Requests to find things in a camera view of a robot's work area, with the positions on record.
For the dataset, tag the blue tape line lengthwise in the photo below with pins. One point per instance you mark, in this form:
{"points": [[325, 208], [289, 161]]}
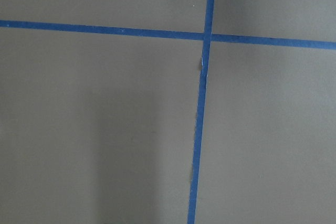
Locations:
{"points": [[206, 46]]}

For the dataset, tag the blue tape line crosswise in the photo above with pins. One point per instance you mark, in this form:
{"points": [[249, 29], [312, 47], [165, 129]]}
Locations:
{"points": [[239, 39]]}

